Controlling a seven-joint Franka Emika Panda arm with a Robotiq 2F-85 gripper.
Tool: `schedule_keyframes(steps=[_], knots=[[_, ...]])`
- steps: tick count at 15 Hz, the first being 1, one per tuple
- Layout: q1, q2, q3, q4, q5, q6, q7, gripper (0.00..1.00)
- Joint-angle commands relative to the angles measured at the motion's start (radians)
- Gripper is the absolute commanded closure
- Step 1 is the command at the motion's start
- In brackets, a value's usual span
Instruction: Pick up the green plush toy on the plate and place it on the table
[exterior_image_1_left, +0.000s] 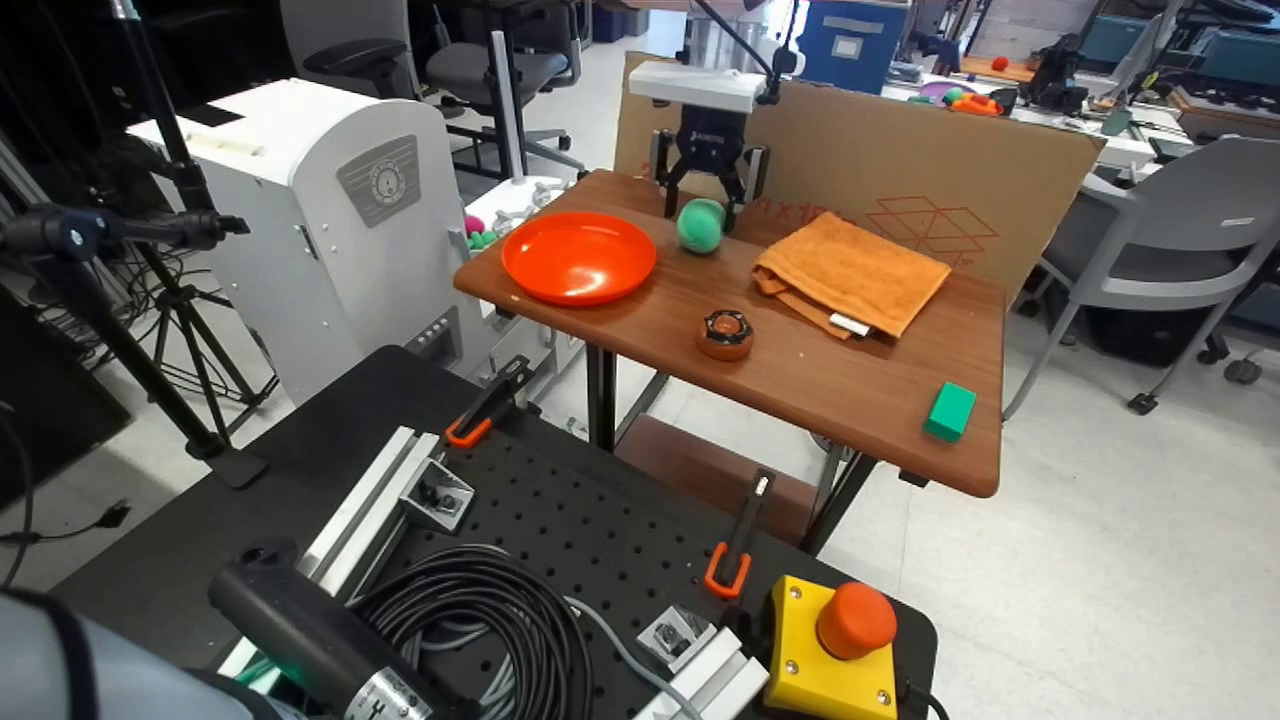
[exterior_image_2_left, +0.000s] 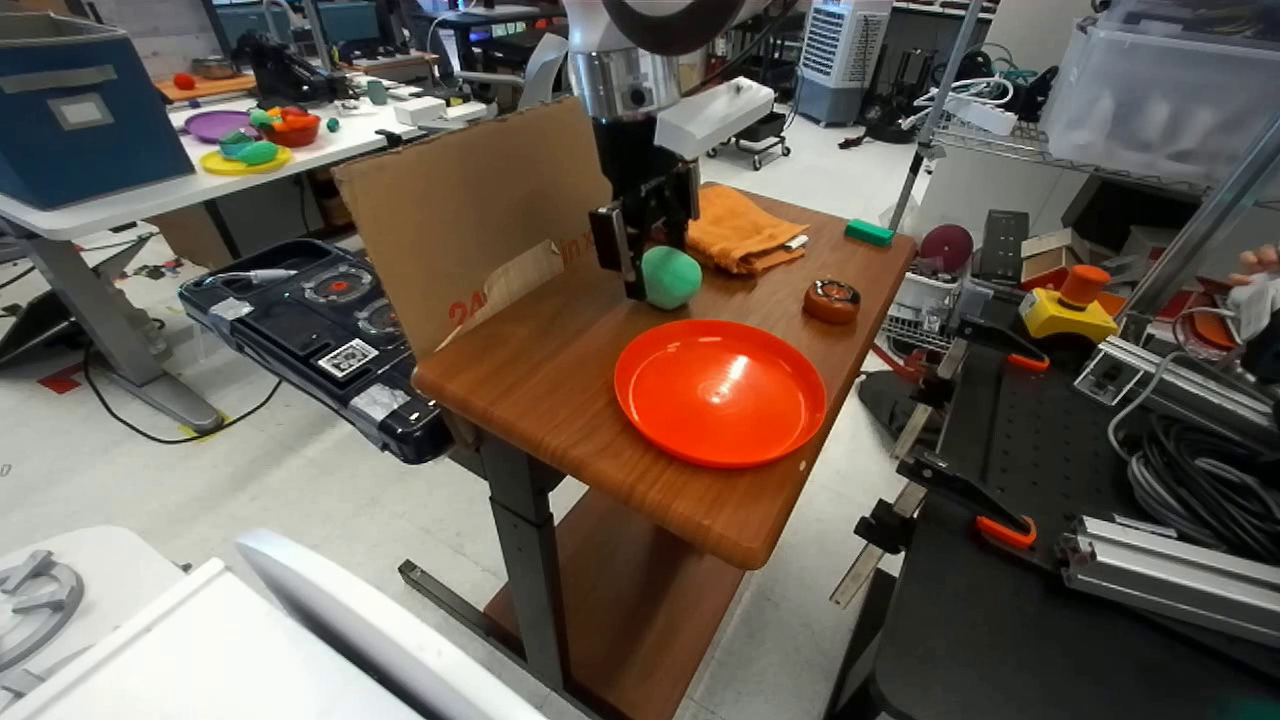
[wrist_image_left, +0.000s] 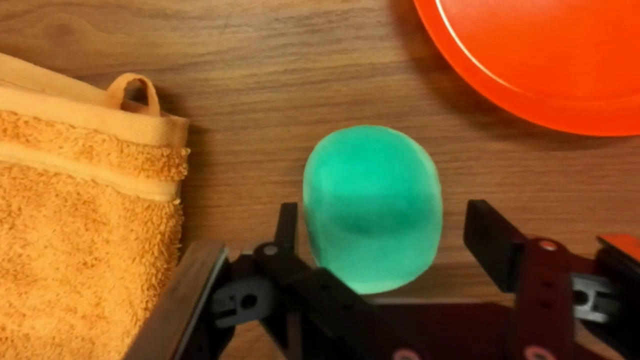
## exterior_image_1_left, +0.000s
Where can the aluminium extrusion rail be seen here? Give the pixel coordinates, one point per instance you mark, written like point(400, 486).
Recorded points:
point(404, 481)

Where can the black perforated breadboard table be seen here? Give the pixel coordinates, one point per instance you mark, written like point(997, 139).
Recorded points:
point(546, 507)

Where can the wooden height-adjustable table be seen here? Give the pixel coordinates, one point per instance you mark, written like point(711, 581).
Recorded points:
point(860, 396)

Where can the folded orange cloth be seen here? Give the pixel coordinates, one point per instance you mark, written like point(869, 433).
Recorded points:
point(851, 278)

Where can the white machine cabinet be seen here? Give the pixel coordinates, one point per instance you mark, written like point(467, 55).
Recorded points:
point(348, 209)

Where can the black tripod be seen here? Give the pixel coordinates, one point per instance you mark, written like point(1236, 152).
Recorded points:
point(103, 199)

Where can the orange-handled clamp near button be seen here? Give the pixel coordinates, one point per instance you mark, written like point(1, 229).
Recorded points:
point(731, 563)

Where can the grey office chair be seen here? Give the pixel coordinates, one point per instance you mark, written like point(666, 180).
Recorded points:
point(1191, 239)

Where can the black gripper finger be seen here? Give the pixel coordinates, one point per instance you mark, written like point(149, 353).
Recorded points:
point(662, 168)
point(745, 180)

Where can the orange-handled clamp near plate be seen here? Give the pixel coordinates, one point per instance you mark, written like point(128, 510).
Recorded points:
point(488, 406)

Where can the green plush ball toy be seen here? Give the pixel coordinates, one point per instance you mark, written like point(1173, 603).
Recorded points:
point(703, 225)

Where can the blue storage bin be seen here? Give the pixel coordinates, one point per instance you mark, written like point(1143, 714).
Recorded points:
point(853, 43)

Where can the green rectangular block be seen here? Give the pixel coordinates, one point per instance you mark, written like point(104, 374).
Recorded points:
point(951, 412)

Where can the cardboard back panel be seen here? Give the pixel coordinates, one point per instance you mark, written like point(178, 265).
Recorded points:
point(978, 192)

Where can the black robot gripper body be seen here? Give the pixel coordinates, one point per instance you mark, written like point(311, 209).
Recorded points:
point(711, 139)

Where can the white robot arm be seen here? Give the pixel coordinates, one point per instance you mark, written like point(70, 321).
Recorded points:
point(697, 84)

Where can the yellow emergency stop box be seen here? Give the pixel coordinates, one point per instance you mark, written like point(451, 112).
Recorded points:
point(834, 650)

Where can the orange round plate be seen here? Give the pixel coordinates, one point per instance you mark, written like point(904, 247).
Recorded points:
point(577, 259)

